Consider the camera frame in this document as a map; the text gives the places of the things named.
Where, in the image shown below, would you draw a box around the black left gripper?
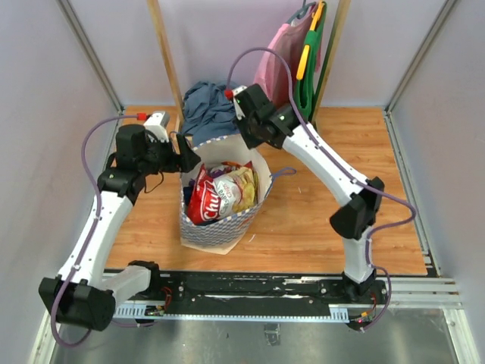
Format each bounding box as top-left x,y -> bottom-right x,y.
138,133 -> 200,176

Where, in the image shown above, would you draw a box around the red Chubi cassava chips bag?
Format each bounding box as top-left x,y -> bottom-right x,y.
186,164 -> 222,225

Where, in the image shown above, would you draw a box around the blue checkered paper bag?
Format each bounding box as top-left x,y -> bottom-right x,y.
180,134 -> 296,255

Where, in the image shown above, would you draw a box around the blue Burts chips bag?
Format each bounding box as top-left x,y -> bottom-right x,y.
183,179 -> 196,207

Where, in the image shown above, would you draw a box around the colourful orange candy bag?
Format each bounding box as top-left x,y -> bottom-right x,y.
221,161 -> 243,169

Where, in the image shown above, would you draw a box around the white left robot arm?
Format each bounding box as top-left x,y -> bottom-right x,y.
39,111 -> 201,331

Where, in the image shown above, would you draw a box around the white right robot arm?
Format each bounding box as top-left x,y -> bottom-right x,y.
225,84 -> 384,303

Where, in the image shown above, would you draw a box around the purple snack packet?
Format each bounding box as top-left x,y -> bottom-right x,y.
208,165 -> 230,179

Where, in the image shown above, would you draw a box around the blue crumpled cloth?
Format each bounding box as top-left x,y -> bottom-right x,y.
181,81 -> 239,146

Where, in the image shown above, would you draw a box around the pink t-shirt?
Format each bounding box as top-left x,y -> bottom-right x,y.
253,21 -> 310,108

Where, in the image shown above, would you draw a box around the green t-shirt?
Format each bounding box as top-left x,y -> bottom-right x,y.
294,7 -> 327,124

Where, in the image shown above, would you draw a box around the yellow clothes hanger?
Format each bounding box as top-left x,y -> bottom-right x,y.
296,1 -> 327,81

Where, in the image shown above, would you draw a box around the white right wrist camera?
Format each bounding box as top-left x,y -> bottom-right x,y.
224,86 -> 247,121

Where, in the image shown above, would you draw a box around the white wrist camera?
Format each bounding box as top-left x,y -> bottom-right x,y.
136,111 -> 170,143
224,86 -> 247,121

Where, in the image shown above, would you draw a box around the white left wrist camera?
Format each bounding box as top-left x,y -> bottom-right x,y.
136,111 -> 170,143

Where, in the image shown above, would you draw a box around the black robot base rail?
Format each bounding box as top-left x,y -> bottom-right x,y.
114,271 -> 389,325

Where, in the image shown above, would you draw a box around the aluminium frame rails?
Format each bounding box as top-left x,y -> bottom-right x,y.
30,0 -> 485,364

